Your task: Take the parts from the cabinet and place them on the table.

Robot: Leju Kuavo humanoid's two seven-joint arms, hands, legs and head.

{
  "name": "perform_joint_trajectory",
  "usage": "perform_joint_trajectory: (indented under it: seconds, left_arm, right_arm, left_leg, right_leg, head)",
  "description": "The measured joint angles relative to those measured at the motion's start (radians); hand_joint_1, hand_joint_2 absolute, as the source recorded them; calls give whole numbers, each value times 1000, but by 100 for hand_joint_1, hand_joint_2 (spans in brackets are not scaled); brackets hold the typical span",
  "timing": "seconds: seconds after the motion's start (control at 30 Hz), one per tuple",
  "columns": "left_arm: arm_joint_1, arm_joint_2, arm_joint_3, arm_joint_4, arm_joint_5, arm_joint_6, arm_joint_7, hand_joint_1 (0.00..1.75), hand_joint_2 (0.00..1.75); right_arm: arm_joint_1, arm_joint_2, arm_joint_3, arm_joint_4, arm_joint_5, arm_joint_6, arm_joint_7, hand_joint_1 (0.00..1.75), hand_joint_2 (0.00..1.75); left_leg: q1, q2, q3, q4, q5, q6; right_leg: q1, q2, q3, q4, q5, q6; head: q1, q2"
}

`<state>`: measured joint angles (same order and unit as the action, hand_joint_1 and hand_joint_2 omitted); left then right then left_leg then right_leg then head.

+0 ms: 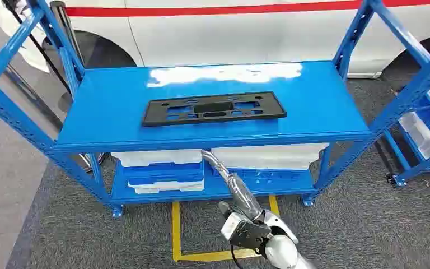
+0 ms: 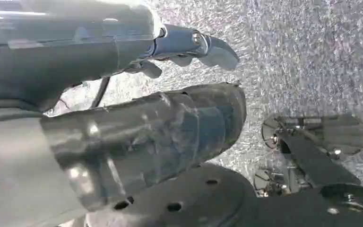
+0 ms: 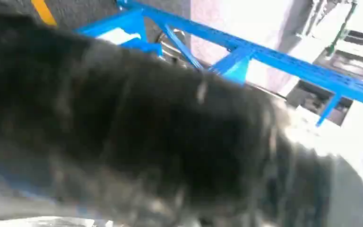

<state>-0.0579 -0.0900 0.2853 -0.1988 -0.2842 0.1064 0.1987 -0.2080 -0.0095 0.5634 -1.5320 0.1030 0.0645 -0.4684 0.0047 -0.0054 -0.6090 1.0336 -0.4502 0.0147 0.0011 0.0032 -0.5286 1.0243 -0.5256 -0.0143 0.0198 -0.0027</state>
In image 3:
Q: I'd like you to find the white sheet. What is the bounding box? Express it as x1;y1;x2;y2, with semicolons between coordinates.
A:
97;27;142;45

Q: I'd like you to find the dark grey machine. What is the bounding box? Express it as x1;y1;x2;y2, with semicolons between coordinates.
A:
286;29;363;126

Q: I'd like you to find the green pole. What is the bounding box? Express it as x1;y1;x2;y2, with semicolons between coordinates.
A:
325;1;357;55

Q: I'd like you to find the blue metal frame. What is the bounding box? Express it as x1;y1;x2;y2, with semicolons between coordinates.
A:
74;0;363;128

